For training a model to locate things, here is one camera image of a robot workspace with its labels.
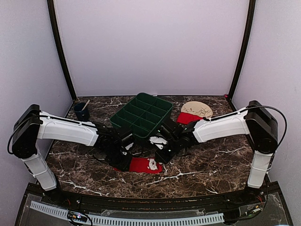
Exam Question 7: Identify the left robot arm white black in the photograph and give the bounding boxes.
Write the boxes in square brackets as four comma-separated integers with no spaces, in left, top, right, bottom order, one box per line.
[7,104,135,205]

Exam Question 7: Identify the beige patterned plate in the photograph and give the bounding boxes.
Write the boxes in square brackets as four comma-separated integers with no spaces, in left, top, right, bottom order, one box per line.
[181,101,213,118]

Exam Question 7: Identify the red sock with santa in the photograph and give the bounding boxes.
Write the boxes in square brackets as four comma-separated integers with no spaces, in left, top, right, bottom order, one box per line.
[126,157,162,174]

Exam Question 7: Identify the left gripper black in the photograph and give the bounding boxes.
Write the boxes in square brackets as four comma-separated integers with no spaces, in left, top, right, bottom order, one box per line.
[105,144,133,172]

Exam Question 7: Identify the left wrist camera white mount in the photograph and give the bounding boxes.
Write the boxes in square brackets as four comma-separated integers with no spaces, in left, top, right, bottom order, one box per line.
[122,142,134,155]

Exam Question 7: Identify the grey slotted cable duct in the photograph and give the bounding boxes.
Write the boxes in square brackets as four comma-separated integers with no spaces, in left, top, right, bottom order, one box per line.
[30,201,225,226]

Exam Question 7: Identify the black front rail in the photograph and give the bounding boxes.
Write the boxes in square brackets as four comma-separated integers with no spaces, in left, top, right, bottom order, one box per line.
[25,182,280,212]

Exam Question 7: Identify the green compartment tray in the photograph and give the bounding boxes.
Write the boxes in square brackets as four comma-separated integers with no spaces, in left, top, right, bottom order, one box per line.
[110,93,173,144]

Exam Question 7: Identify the right black frame post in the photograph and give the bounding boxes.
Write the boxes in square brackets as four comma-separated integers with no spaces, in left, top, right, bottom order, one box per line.
[227,0,256,102]

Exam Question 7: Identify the small circuit board right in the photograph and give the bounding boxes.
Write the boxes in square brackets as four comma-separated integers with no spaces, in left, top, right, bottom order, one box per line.
[245,205,262,216]

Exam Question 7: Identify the small circuit board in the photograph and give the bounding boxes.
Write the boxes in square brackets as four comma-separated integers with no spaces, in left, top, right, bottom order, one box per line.
[245,205,262,216]
[67,211,87,223]

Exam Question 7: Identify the black frame post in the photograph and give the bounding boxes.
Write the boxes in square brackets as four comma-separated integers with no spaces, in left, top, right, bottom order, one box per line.
[47,0,77,102]
[227,0,256,102]

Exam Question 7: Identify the red sock plain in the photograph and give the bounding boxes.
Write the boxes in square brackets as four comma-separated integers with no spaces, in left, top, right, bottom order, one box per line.
[176,112,203,125]

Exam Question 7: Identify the dark blue cup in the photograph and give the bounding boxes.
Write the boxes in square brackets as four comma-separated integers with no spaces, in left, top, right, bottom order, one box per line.
[73,102,90,121]

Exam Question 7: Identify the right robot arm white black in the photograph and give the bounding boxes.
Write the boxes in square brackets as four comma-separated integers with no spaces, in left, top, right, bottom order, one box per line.
[149,100,284,204]

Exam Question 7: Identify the left black frame post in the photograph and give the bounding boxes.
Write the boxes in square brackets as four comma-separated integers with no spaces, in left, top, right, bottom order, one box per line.
[47,0,77,102]

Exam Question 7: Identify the small circuit board left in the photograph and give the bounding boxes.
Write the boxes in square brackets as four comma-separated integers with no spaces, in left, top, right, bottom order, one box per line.
[67,211,87,223]

